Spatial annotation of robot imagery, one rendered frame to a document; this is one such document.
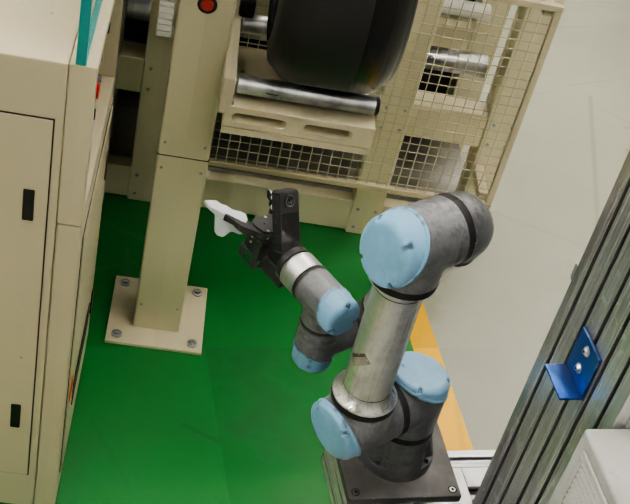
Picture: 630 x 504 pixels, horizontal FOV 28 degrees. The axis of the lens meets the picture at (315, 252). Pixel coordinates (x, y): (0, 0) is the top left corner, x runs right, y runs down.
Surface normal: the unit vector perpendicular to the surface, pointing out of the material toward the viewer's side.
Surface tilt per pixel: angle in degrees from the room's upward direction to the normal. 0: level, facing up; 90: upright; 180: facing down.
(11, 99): 90
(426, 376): 8
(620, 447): 0
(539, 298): 0
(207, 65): 90
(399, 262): 82
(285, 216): 59
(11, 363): 90
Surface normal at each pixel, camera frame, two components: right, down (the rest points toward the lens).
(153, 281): 0.00, 0.65
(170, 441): 0.19, -0.74
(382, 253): -0.76, 0.17
